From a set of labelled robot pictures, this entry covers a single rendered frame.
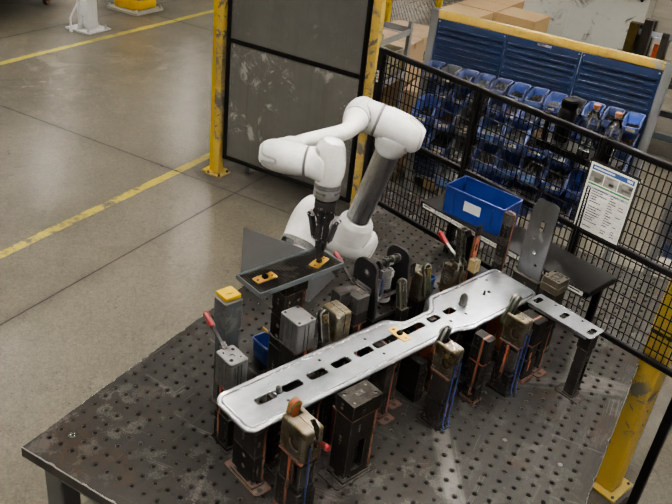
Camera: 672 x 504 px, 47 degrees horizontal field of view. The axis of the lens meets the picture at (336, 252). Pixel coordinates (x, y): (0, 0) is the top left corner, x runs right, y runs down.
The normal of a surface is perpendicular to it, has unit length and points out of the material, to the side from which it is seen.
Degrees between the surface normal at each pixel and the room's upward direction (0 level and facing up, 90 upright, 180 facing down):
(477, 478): 0
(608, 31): 90
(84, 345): 0
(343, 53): 92
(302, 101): 90
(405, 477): 0
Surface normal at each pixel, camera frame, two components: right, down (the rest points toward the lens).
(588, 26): -0.50, 0.40
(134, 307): 0.11, -0.86
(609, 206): -0.75, 0.26
